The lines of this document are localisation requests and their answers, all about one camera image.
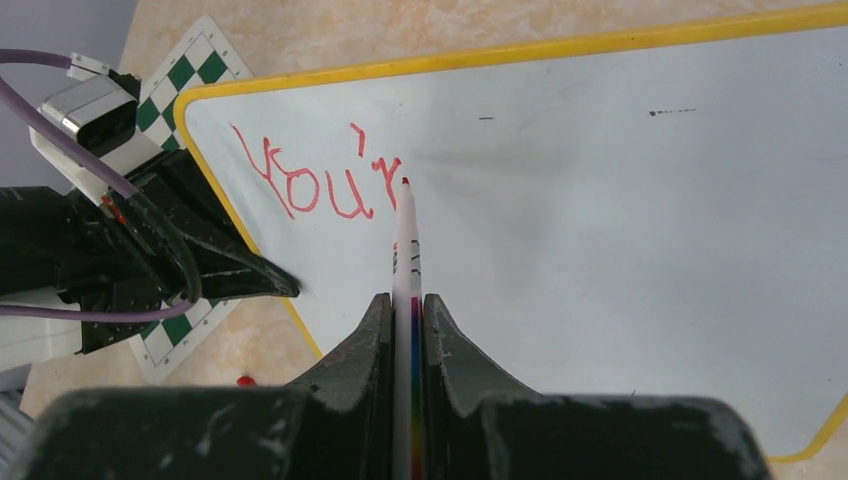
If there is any yellow framed whiteboard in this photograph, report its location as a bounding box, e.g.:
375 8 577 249
174 1 847 462

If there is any red marker cap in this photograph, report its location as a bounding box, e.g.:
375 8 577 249
236 375 257 387

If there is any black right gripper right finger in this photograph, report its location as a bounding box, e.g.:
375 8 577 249
423 294 537 479

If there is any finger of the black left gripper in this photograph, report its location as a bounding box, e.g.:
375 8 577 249
152 149 301 300

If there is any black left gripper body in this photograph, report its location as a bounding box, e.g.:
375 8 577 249
1 186 185 353

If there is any red whiteboard marker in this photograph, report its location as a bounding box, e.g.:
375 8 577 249
391 177 425 479

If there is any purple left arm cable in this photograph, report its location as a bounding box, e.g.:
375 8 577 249
0 48 197 325

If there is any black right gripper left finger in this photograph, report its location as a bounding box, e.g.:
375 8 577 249
285 293 394 479

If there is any green white chessboard mat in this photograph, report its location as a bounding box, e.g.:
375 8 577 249
129 15 253 385

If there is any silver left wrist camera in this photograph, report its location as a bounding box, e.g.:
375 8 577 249
38 53 163 175

